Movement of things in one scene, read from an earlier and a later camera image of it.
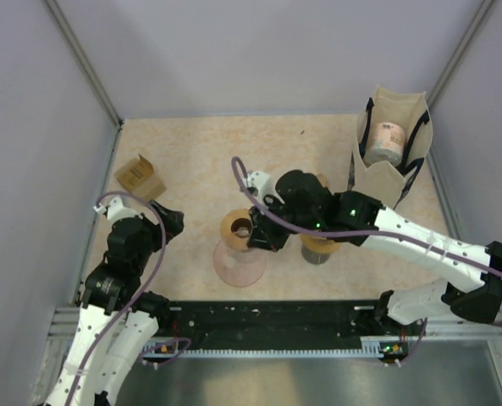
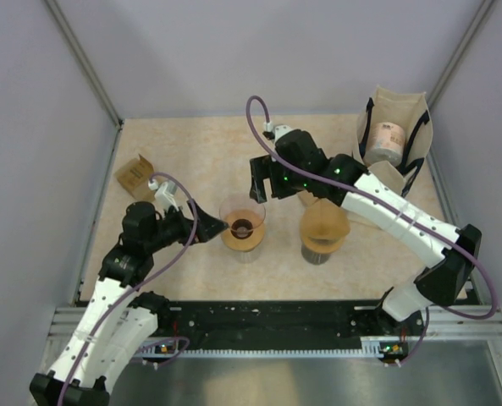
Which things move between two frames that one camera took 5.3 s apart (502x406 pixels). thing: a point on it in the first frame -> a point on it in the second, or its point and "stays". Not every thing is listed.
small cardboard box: (136, 176) stays
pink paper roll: (386, 143) stays
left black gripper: (173, 221) -> (206, 226)
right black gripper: (262, 235) -> (265, 167)
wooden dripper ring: (319, 244) stays
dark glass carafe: (314, 258) stays
